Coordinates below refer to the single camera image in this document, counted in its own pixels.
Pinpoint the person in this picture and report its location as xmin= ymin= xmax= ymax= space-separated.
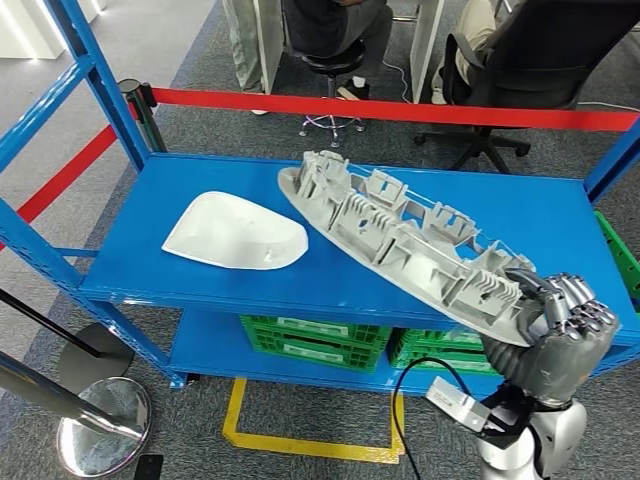
xmin=221 ymin=0 xmax=271 ymax=117
xmin=429 ymin=0 xmax=513 ymax=107
xmin=281 ymin=0 xmax=396 ymax=103

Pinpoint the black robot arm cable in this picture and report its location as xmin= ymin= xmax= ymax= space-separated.
xmin=391 ymin=357 xmax=473 ymax=480

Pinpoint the black round stool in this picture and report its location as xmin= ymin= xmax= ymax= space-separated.
xmin=299 ymin=38 xmax=368 ymax=150

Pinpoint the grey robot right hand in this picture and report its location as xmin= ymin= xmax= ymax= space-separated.
xmin=503 ymin=267 xmax=621 ymax=408

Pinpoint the white curved plastic cover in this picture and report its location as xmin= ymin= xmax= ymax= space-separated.
xmin=161 ymin=190 xmax=309 ymax=272

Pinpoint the blue metal shelf rack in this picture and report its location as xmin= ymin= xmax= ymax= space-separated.
xmin=0 ymin=0 xmax=640 ymax=400

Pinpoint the red barrier belt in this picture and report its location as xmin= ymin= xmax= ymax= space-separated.
xmin=149 ymin=86 xmax=640 ymax=134
xmin=0 ymin=99 xmax=141 ymax=254

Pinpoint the white floor cable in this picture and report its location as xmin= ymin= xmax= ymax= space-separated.
xmin=576 ymin=99 xmax=640 ymax=114
xmin=381 ymin=58 xmax=415 ymax=105

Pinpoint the stanchion post with black head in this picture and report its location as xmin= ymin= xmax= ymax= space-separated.
xmin=118 ymin=78 xmax=168 ymax=155

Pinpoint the robot foot plate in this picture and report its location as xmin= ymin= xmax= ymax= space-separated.
xmin=134 ymin=453 xmax=165 ymax=480

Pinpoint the white desk panel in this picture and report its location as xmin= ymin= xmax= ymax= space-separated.
xmin=252 ymin=0 xmax=285 ymax=96
xmin=410 ymin=0 xmax=446 ymax=105

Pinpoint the chrome stanchion post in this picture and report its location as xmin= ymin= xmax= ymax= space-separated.
xmin=0 ymin=349 xmax=153 ymax=480

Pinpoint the green plastic crate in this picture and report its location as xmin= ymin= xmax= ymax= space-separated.
xmin=395 ymin=326 xmax=485 ymax=352
xmin=387 ymin=344 xmax=502 ymax=377
xmin=239 ymin=314 xmax=392 ymax=347
xmin=247 ymin=334 xmax=390 ymax=374
xmin=593 ymin=210 xmax=640 ymax=303

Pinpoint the black office chair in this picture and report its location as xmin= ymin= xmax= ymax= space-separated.
xmin=414 ymin=0 xmax=640 ymax=176

